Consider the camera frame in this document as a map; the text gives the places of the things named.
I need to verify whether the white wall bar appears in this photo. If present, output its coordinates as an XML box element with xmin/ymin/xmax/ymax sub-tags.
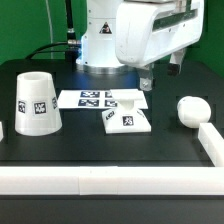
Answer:
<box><xmin>198</xmin><ymin>123</ymin><xmax>224</xmax><ymax>167</ymax></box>
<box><xmin>0</xmin><ymin>121</ymin><xmax>4</xmax><ymax>142</ymax></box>
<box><xmin>0</xmin><ymin>167</ymin><xmax>224</xmax><ymax>195</ymax></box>

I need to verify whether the black curved cable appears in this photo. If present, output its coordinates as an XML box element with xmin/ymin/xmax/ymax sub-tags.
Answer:
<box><xmin>25</xmin><ymin>41</ymin><xmax>81</xmax><ymax>60</ymax></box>

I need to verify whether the black thick cable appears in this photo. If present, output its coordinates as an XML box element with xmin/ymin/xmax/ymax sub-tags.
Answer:
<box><xmin>64</xmin><ymin>0</ymin><xmax>82</xmax><ymax>48</ymax></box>

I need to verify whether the white front wall bar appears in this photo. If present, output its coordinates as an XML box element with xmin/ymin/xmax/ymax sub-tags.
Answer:
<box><xmin>0</xmin><ymin>167</ymin><xmax>224</xmax><ymax>195</ymax></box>

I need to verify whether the white left wall bar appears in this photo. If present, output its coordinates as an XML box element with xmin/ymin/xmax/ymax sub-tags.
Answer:
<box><xmin>0</xmin><ymin>121</ymin><xmax>4</xmax><ymax>142</ymax></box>

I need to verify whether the white marker sheet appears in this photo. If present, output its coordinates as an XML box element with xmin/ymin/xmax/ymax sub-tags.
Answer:
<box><xmin>58</xmin><ymin>89</ymin><xmax>148</xmax><ymax>109</ymax></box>

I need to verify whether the white lamp bulb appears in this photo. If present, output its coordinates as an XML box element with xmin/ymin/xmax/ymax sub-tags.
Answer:
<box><xmin>177</xmin><ymin>96</ymin><xmax>211</xmax><ymax>129</ymax></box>

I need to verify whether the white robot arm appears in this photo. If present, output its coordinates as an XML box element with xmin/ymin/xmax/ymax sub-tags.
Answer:
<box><xmin>76</xmin><ymin>0</ymin><xmax>204</xmax><ymax>91</ymax></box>

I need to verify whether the white conical lamp shade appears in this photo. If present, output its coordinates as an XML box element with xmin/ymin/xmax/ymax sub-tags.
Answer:
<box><xmin>15</xmin><ymin>71</ymin><xmax>62</xmax><ymax>136</ymax></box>

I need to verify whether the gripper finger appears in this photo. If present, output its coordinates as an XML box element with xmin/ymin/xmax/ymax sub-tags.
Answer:
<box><xmin>137</xmin><ymin>64</ymin><xmax>153</xmax><ymax>91</ymax></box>
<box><xmin>168</xmin><ymin>48</ymin><xmax>186</xmax><ymax>76</ymax></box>

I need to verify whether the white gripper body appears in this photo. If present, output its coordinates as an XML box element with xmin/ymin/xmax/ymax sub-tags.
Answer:
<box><xmin>115</xmin><ymin>0</ymin><xmax>204</xmax><ymax>67</ymax></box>

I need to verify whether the white lamp base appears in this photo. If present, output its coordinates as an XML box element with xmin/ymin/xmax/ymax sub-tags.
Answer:
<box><xmin>102</xmin><ymin>89</ymin><xmax>151</xmax><ymax>134</ymax></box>

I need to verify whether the white right wall bar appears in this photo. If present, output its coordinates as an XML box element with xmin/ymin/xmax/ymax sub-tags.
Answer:
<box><xmin>198</xmin><ymin>123</ymin><xmax>224</xmax><ymax>167</ymax></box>

